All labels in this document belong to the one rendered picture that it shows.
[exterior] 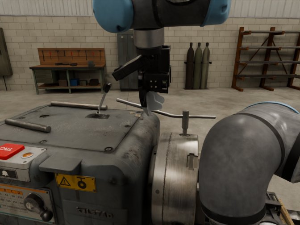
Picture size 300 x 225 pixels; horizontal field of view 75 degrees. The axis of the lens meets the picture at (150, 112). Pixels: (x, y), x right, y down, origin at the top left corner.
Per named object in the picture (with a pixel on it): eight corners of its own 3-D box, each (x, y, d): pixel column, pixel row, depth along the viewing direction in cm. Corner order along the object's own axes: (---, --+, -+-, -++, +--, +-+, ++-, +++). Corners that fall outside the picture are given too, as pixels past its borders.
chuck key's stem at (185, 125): (186, 142, 68) (188, 110, 67) (188, 144, 66) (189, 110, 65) (180, 142, 68) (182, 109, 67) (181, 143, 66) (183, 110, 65)
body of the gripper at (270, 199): (268, 210, 61) (285, 246, 50) (239, 205, 63) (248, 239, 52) (273, 189, 58) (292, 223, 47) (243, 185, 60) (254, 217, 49)
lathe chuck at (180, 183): (160, 251, 57) (165, 148, 53) (171, 192, 88) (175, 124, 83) (191, 257, 56) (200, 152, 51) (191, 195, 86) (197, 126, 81)
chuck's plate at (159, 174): (148, 248, 58) (152, 147, 53) (163, 191, 89) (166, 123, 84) (160, 251, 58) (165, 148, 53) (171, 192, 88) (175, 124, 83)
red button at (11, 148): (-13, 160, 50) (-15, 153, 49) (7, 148, 55) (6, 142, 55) (6, 163, 49) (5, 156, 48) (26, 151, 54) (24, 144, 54)
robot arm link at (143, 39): (128, 31, 44) (137, 24, 51) (131, 51, 47) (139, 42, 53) (161, 30, 43) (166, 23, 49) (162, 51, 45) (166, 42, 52)
